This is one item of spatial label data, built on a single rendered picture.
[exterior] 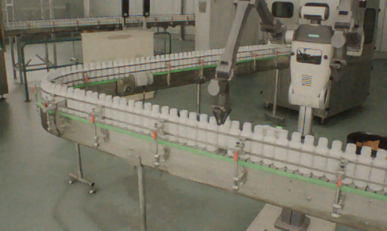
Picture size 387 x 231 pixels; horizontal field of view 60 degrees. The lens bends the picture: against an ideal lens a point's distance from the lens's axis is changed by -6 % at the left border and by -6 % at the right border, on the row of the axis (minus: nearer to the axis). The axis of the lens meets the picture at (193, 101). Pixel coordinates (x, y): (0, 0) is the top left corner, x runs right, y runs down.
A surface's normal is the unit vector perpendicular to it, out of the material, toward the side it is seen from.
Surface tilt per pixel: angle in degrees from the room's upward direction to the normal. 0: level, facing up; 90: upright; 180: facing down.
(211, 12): 90
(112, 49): 90
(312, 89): 90
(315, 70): 90
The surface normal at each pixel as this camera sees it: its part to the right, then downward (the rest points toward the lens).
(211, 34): 0.67, 0.22
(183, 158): -0.52, 0.23
